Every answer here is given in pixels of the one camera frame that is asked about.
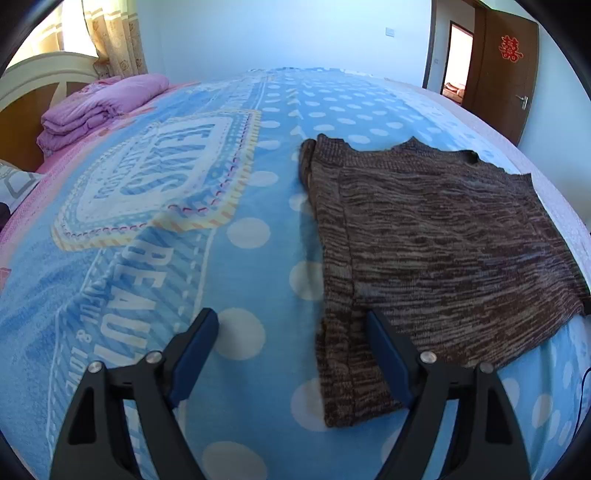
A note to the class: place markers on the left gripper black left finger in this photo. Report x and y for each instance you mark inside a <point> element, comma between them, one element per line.
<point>95,437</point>

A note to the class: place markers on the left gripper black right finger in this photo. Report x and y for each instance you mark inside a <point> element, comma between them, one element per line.
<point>486,441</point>

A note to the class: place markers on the brown knitted sweater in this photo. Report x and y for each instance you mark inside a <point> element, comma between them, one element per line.
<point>456,253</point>

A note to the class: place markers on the blue printed bed blanket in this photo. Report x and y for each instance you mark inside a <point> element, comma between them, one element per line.
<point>199,205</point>

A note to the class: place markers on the white patterned pillow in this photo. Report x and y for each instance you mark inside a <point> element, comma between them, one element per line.
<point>15,187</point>

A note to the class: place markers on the pink bed sheet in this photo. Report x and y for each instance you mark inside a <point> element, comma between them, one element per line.
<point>60,167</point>

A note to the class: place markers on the folded purple quilt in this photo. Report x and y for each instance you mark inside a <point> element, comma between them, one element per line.
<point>85,111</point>

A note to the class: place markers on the brown wooden door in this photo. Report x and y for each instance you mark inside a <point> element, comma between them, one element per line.
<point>493,83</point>

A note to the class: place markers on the cream wooden headboard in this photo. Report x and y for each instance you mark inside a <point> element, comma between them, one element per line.
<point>28,89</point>

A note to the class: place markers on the red door decoration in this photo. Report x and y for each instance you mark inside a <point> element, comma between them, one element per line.
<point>509,49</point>

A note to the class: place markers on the beige patterned curtain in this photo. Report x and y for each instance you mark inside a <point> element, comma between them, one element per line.
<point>113,27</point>

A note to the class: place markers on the silver door handle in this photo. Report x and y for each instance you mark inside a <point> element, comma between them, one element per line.
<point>524,101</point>

